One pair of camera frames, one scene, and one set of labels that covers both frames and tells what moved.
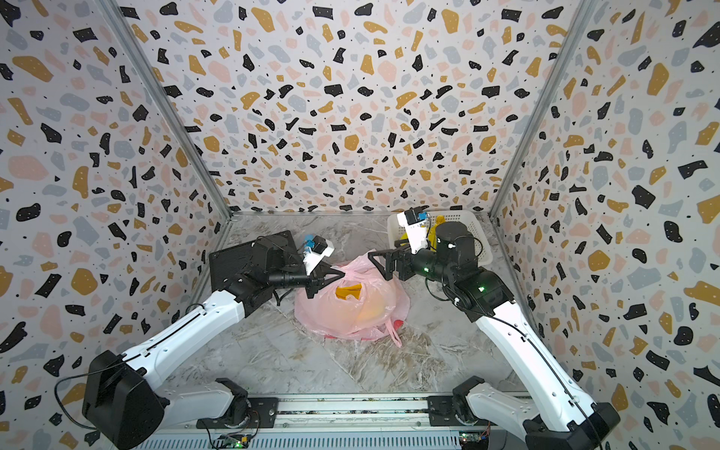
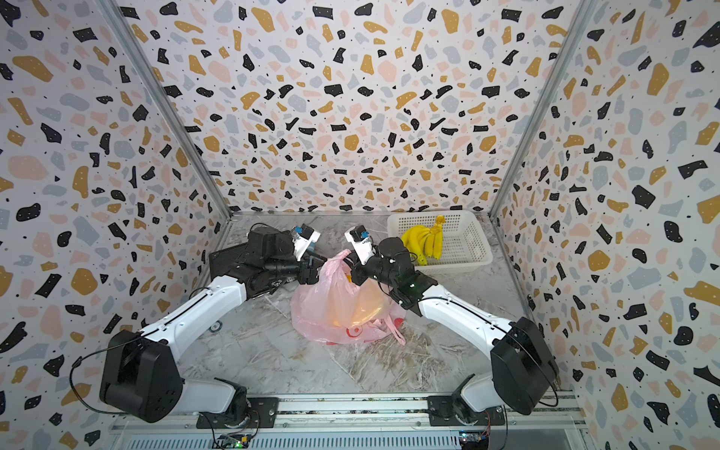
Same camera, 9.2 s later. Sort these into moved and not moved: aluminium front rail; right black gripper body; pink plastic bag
Moved: right black gripper body
Not moved: pink plastic bag; aluminium front rail
